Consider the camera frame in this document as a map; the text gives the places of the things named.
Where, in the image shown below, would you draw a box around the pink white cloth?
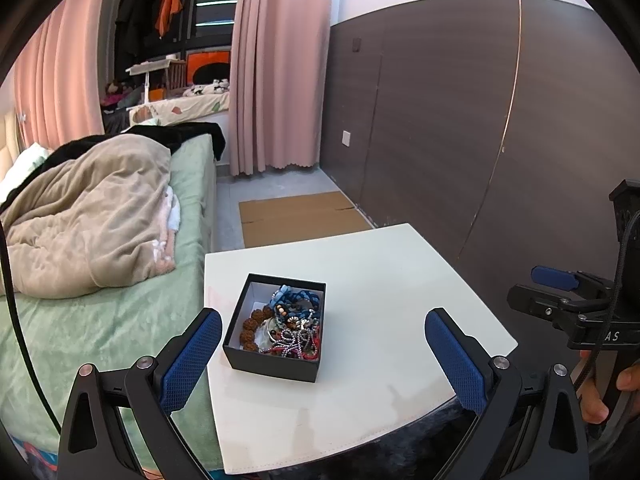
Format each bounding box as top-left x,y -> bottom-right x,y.
151,185 -> 181,277

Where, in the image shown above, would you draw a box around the black garment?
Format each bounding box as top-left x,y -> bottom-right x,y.
42,122 -> 227,163

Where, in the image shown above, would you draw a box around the cream padded headboard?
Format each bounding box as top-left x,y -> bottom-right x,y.
0,110 -> 22,183

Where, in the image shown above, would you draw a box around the black jewelry box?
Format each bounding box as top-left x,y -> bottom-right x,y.
222,273 -> 327,383

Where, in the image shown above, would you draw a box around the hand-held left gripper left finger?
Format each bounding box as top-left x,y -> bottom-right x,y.
56,307 -> 223,480

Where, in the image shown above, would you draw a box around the brown cardboard sheet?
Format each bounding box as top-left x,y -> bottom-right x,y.
239,191 -> 374,249

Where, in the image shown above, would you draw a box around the dark hanging clothes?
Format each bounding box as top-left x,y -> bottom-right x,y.
114,0 -> 163,58

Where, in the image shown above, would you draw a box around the pale green pillow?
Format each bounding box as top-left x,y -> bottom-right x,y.
0,142 -> 52,203

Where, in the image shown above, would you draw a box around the beige blanket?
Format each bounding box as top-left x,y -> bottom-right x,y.
0,135 -> 173,298

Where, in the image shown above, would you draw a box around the brown bead bracelet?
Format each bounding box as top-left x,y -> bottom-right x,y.
239,307 -> 273,353

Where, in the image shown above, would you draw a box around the bed with green sheet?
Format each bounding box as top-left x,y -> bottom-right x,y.
0,132 -> 221,468

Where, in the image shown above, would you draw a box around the printed cream blanket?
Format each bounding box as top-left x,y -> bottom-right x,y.
130,87 -> 232,127

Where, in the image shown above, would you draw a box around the black cable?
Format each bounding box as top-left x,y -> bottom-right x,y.
0,220 -> 65,436

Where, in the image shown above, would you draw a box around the pile of colourful jewelry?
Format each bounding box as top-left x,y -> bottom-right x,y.
260,284 -> 322,361

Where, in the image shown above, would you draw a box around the person's right hand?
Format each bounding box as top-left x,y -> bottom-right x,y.
580,352 -> 640,423

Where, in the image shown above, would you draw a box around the pink curtain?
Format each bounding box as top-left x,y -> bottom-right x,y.
12,0 -> 113,146
229,0 -> 336,177

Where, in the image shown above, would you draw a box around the white folding table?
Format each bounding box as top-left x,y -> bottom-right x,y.
125,57 -> 187,108

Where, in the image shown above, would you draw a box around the orange black cushion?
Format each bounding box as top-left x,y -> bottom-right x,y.
186,50 -> 231,85

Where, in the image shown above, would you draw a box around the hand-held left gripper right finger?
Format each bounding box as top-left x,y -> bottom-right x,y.
425,307 -> 592,480

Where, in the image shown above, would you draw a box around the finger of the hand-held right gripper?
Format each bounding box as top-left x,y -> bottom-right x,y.
507,284 -> 568,320
531,266 -> 583,292

